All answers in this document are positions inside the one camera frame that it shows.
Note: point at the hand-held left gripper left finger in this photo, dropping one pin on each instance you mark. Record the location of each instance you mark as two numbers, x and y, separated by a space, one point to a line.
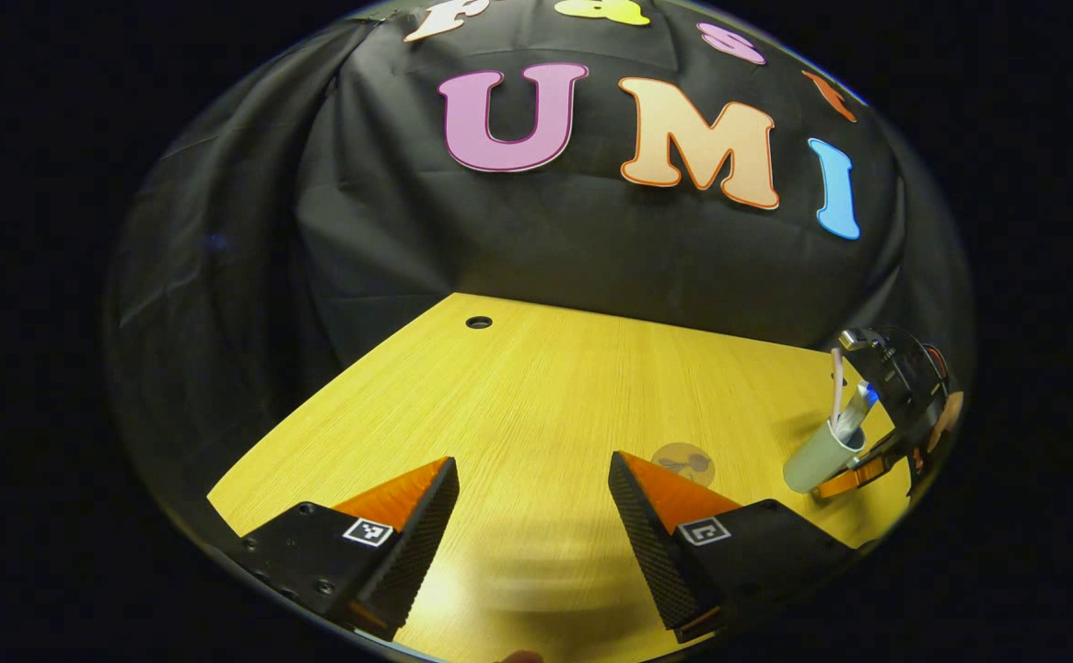
416 552

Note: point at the black backdrop cloth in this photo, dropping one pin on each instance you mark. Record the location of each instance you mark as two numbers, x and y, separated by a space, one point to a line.
545 239

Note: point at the white toothpaste tube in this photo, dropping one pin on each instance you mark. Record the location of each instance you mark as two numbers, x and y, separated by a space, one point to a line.
858 410

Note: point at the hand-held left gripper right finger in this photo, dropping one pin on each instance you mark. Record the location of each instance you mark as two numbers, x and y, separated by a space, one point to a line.
651 552

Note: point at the pale pink toothbrush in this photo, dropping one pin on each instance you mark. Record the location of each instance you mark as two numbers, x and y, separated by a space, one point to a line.
837 387

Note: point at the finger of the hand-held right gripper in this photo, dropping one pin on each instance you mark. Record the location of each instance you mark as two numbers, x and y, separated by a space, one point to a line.
854 479

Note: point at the round wooden coaster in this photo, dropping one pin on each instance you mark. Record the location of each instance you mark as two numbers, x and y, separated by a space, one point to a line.
691 460

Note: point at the wooden desktop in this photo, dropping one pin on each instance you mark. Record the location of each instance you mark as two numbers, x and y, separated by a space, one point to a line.
545 396

